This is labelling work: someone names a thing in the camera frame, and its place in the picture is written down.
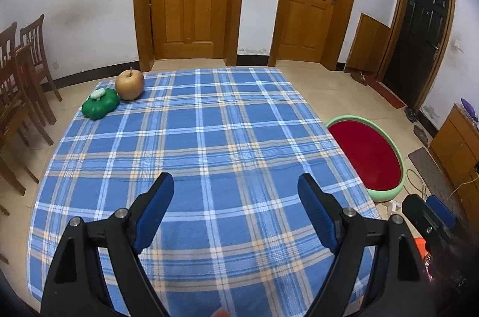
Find wooden cabinet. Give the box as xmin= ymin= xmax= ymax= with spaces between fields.
xmin=428 ymin=103 xmax=479 ymax=205

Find black door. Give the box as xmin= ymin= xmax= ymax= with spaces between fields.
xmin=375 ymin=0 xmax=458 ymax=111

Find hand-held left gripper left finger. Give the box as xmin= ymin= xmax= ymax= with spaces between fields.
xmin=40 ymin=172 xmax=175 ymax=317

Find grey floor cable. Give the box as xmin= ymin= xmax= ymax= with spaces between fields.
xmin=404 ymin=169 xmax=431 ymax=201

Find wooden chair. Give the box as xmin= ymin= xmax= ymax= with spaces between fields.
xmin=17 ymin=14 xmax=63 ymax=126
xmin=0 ymin=21 xmax=55 ymax=196

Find red doormat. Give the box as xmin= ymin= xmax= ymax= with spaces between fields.
xmin=369 ymin=76 xmax=406 ymax=110

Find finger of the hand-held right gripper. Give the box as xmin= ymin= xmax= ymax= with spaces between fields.
xmin=427 ymin=195 xmax=456 ymax=228
xmin=402 ymin=195 xmax=436 ymax=239

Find wooden wall panel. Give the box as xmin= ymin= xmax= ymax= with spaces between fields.
xmin=343 ymin=13 xmax=392 ymax=76

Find grey floor mat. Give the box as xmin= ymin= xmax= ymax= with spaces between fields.
xmin=408 ymin=148 xmax=465 ymax=216

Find grey slippers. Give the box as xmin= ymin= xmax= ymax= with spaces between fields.
xmin=413 ymin=124 xmax=433 ymax=147

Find red bin with green rim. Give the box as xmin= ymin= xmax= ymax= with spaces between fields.
xmin=325 ymin=116 xmax=406 ymax=204

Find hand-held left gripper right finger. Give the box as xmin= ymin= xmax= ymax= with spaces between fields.
xmin=297 ymin=173 xmax=436 ymax=317

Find green container with white knob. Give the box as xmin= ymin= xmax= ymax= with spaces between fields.
xmin=81 ymin=88 xmax=119 ymax=121

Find purple item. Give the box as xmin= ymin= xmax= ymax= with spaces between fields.
xmin=460 ymin=98 xmax=479 ymax=123

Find apple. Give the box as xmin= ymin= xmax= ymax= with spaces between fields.
xmin=115 ymin=68 xmax=145 ymax=101

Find blue plaid tablecloth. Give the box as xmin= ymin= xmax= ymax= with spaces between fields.
xmin=28 ymin=67 xmax=382 ymax=317

